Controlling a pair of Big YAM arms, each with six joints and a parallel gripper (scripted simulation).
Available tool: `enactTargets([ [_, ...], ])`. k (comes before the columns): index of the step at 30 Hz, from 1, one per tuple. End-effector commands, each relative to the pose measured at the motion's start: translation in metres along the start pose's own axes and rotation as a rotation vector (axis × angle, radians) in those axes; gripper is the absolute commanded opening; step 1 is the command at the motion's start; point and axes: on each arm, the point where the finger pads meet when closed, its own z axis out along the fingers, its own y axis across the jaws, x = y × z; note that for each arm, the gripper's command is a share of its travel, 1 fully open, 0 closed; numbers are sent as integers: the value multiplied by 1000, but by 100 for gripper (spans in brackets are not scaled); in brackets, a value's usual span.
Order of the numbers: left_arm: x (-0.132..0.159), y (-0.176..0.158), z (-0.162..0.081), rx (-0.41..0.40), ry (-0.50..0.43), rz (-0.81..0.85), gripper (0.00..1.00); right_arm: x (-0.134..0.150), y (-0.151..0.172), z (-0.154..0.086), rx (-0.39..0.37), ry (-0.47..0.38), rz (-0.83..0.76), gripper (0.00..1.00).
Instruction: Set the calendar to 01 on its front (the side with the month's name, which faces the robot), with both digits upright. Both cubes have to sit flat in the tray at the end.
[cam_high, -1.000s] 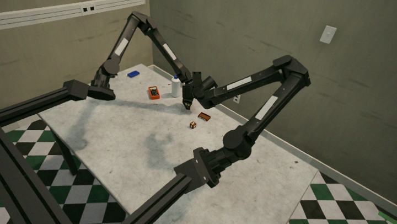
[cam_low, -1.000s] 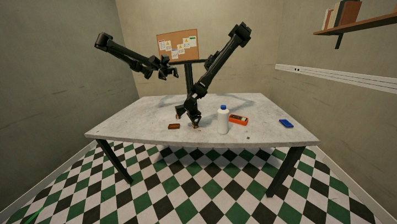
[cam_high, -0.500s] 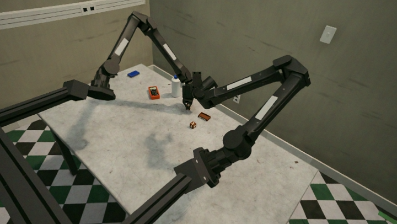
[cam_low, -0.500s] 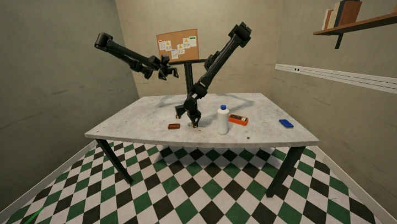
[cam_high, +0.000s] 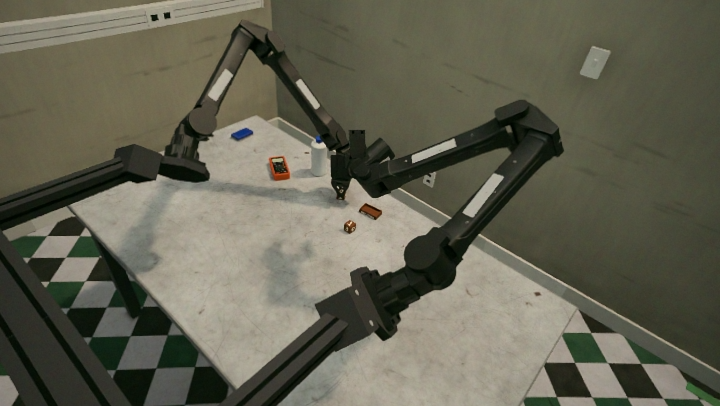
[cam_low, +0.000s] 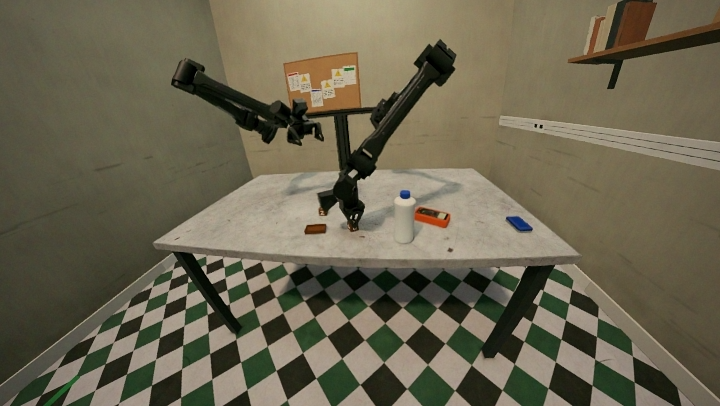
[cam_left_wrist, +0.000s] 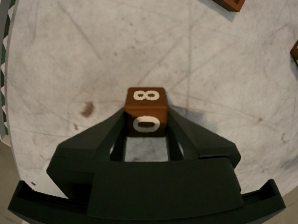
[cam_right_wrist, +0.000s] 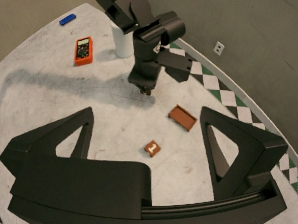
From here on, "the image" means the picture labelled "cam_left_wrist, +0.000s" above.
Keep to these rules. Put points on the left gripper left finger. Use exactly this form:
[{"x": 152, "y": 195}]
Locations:
[{"x": 96, "y": 142}]

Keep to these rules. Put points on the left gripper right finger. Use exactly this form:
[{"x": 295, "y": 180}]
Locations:
[{"x": 196, "y": 141}]

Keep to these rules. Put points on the white bottle with blue cap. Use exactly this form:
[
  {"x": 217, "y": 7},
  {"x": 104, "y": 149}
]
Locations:
[{"x": 46, "y": 185}]

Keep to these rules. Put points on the brown number cube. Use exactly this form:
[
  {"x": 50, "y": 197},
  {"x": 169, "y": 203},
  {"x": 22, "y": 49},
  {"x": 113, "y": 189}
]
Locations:
[
  {"x": 294, "y": 53},
  {"x": 146, "y": 111}
]

